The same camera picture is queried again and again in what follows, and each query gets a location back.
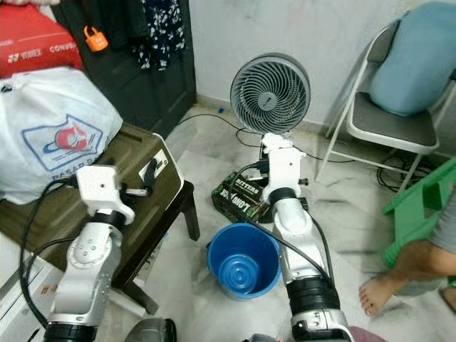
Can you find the white tissue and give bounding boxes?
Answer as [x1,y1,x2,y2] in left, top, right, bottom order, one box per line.
[260,132,294,154]

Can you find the white plug adapter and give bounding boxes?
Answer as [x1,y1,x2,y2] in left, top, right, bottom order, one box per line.
[140,150,167,195]

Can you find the green black Long Jack box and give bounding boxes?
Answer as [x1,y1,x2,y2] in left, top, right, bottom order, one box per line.
[211,171,271,223]

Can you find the brown low table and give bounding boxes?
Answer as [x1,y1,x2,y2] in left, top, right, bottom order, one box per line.
[0,123,202,316]

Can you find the blue plastic bucket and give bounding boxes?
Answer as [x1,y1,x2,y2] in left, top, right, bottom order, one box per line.
[207,222,282,300]

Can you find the black door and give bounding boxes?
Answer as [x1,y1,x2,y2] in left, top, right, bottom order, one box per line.
[53,0,197,140]

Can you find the grey standing fan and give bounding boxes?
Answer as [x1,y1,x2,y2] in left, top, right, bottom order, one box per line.
[229,52,312,143]

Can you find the white printed plastic bag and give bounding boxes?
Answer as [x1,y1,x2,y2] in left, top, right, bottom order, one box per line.
[0,66,123,206]

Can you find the grey folding chair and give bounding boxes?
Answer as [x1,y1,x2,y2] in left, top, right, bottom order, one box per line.
[316,20,456,193]

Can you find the grey robot left leg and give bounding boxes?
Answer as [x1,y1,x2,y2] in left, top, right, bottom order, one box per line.
[125,318,177,342]

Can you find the dark floral garment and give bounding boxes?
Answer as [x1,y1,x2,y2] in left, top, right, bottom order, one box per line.
[139,0,190,72]

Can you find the orange padlock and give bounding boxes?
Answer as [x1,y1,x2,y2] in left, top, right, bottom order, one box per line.
[83,25,109,53]

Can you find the green plastic stool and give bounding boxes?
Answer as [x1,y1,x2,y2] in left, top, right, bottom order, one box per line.
[381,158,456,268]

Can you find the white cabinet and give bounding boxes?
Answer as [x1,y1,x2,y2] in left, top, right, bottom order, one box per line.
[0,249,76,342]

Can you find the person's bare leg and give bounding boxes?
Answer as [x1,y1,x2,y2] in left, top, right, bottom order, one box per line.
[358,191,456,318]

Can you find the red Yonex bag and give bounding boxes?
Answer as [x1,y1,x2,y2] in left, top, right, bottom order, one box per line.
[0,4,86,85]

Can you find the blue pillow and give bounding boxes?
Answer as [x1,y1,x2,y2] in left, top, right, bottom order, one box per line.
[369,1,456,117]

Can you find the mauve cloth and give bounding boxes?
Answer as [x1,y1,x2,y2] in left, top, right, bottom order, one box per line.
[346,326,389,342]

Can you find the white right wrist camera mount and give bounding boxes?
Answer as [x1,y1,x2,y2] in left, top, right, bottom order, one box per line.
[260,146,307,204]

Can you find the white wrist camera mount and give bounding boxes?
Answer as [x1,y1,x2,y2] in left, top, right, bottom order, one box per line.
[260,146,307,204]
[76,165,136,225]

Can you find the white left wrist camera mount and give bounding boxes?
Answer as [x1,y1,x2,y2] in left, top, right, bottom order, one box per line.
[76,165,136,225]

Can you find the black floor cable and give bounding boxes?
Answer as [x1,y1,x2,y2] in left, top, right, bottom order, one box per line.
[171,113,264,143]

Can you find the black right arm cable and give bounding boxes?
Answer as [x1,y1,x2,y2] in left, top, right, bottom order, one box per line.
[232,162,336,286]

